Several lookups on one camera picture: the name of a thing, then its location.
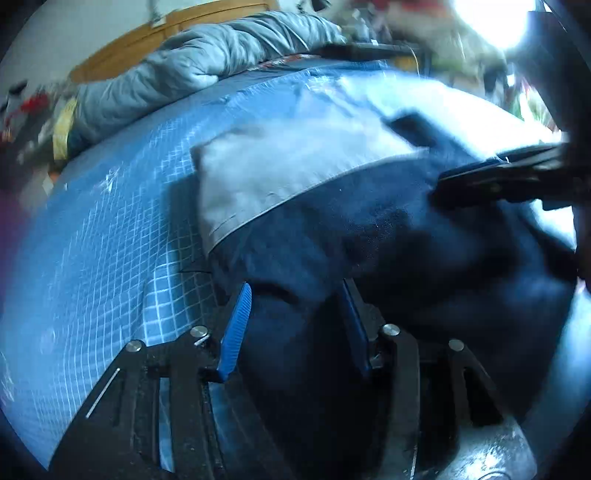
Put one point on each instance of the wooden headboard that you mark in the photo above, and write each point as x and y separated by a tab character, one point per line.
138	41

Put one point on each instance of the navy blue cloth garment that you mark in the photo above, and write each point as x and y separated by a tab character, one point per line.
369	240

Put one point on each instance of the blue gridded bed sheet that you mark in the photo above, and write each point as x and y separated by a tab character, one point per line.
115	230

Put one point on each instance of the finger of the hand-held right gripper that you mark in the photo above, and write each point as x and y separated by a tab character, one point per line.
498	191
521	161

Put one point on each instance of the grey quilted blanket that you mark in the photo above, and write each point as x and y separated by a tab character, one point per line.
194	69

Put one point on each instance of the yellow cloth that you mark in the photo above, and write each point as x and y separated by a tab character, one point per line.
62	131

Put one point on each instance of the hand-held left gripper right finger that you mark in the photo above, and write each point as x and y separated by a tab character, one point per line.
355	323

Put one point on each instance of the light grey cloth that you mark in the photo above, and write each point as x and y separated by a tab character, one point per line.
286	170

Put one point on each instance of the red cloth items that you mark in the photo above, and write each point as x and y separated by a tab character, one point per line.
32	102

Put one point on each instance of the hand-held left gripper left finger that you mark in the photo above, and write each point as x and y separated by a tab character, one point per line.
238	327

